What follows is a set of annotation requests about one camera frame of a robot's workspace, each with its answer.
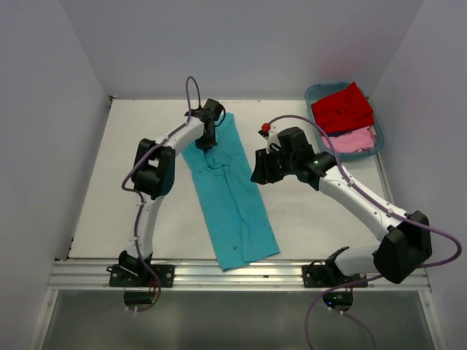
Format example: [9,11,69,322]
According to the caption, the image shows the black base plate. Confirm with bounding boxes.
[106,264,175,288]
[301,262,368,288]

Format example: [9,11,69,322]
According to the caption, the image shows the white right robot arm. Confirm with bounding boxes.
[250,123,432,287]

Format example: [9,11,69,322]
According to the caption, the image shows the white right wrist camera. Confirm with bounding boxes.
[258,123,281,153]

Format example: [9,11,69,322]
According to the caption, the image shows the aluminium mounting rail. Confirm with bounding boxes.
[45,233,433,292]

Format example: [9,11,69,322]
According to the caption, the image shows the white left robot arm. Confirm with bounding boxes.
[118,98,225,287]

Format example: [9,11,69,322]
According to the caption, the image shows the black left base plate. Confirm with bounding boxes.
[106,264,175,288]

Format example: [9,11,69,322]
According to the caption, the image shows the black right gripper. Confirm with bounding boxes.
[251,145,297,184]

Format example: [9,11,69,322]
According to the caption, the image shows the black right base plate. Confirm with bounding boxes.
[301,262,368,288]

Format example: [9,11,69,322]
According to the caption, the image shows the red t shirt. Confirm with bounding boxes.
[311,82,375,135]

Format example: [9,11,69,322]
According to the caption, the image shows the pink t shirt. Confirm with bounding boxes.
[329,126,378,153]

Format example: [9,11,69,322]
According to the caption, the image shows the turquoise t shirt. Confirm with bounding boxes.
[182,113,280,271]

